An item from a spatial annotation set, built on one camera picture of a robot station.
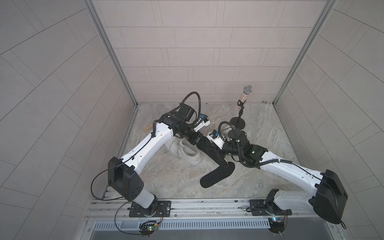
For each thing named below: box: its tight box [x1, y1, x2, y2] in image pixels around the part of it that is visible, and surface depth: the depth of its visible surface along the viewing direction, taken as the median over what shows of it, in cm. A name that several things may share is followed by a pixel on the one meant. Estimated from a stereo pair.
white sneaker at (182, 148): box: [164, 136, 201, 166], surface depth 85 cm
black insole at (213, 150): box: [195, 136, 229, 169], surface depth 68 cm
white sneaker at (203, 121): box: [193, 113, 211, 132], surface depth 68 cm
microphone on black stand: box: [230, 85, 253, 130], surface depth 96 cm
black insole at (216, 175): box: [200, 161, 235, 188], surface depth 83 cm
